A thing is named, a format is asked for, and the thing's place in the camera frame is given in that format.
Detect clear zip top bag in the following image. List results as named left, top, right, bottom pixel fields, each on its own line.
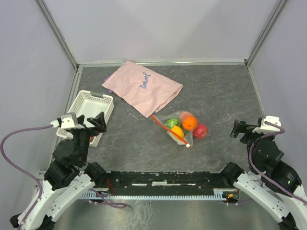
left=150, top=111, right=211, bottom=148

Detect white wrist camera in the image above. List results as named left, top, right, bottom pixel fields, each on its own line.
left=50, top=113, right=84, bottom=130
left=252, top=115, right=281, bottom=134

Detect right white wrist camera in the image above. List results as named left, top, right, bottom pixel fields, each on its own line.
left=252, top=115, right=281, bottom=134

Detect red apple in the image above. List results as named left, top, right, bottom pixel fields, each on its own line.
left=193, top=123, right=208, bottom=139

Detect yellow lemon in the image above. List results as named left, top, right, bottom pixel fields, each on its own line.
left=171, top=126, right=185, bottom=139

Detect orange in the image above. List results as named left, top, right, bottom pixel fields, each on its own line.
left=182, top=115, right=198, bottom=131

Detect peach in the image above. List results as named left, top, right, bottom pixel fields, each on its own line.
left=179, top=111, right=192, bottom=120

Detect white perforated plastic basket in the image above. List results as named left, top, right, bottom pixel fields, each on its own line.
left=56, top=90, right=115, bottom=147

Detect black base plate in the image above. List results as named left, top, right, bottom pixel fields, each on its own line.
left=95, top=171, right=235, bottom=196

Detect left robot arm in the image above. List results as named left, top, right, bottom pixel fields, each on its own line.
left=10, top=112, right=106, bottom=230

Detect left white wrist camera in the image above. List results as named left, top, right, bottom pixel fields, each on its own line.
left=50, top=113, right=84, bottom=130

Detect green apple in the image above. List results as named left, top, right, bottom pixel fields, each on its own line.
left=165, top=118, right=181, bottom=129

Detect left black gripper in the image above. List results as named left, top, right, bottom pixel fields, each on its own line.
left=71, top=111, right=107, bottom=163

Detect pink cloth with lettering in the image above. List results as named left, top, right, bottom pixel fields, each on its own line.
left=102, top=61, right=183, bottom=118

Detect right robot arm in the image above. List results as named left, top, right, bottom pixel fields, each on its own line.
left=220, top=116, right=307, bottom=230

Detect light blue cable duct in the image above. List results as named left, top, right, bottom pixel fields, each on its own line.
left=79, top=188, right=228, bottom=201

